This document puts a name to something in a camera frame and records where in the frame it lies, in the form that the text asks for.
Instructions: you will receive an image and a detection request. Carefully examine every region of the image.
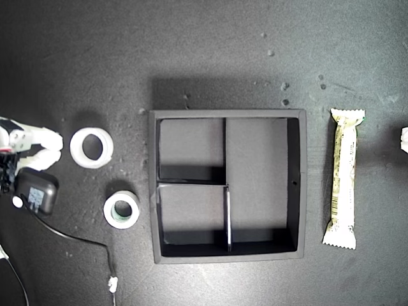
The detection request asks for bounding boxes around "large white tape roll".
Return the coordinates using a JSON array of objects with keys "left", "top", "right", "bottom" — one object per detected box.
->
[{"left": 69, "top": 126, "right": 115, "bottom": 170}]

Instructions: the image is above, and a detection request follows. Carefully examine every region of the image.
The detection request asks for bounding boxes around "snack bar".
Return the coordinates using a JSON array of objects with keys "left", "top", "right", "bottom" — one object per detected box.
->
[{"left": 321, "top": 108, "right": 366, "bottom": 251}]

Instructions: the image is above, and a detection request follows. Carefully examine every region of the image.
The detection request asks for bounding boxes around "small white tape roll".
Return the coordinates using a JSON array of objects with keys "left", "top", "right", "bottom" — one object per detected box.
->
[{"left": 103, "top": 190, "right": 141, "bottom": 230}]

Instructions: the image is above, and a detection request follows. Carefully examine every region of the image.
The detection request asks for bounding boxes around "black compartment tray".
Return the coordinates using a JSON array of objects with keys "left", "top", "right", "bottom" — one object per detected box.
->
[{"left": 148, "top": 108, "right": 307, "bottom": 265}]

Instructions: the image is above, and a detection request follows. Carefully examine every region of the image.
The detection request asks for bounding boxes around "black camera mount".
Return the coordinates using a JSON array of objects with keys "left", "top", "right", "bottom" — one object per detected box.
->
[{"left": 0, "top": 151, "right": 17, "bottom": 194}]

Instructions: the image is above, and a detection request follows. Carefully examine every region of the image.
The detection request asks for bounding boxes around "black camera cable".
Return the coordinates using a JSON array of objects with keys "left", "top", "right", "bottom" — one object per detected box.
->
[{"left": 30, "top": 203, "right": 119, "bottom": 306}]

